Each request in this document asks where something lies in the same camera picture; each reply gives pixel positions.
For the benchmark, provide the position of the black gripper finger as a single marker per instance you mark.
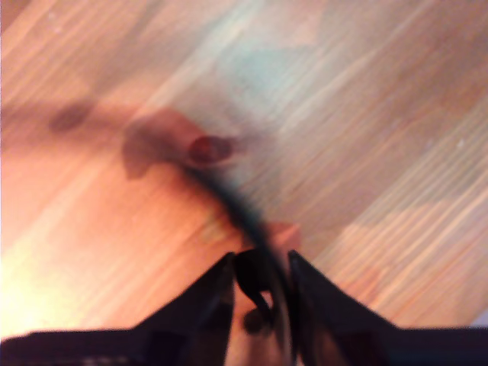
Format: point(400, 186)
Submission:
point(198, 324)
point(328, 324)

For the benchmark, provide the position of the black sunglasses blue mirrored lenses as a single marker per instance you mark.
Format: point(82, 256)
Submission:
point(248, 274)

